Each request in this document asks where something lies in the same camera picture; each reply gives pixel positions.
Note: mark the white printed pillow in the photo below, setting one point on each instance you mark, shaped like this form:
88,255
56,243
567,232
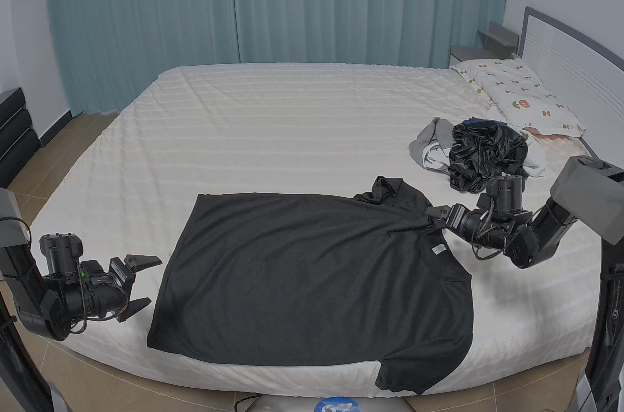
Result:
521,98

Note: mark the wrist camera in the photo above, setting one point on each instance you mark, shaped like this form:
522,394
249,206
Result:
482,205
92,272

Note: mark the black T-shirt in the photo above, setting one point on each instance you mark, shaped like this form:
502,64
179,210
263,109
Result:
302,273

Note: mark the grey bedside table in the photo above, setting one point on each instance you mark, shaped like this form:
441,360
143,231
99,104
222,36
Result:
487,47

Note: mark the bed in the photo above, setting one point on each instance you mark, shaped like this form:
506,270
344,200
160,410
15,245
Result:
292,132

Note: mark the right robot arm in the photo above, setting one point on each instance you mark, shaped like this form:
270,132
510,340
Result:
585,190

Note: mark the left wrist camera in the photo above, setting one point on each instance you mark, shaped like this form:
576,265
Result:
92,272

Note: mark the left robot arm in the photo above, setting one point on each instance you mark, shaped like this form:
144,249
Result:
53,254

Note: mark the pile of clothes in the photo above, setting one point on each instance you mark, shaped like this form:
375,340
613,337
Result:
477,156

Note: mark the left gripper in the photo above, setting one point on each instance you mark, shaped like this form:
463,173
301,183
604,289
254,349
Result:
114,298

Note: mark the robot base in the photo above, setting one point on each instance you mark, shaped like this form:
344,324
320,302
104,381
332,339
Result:
331,402

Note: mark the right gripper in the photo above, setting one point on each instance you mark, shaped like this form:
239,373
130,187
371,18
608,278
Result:
468,225

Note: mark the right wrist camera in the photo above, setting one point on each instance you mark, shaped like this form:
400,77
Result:
482,205

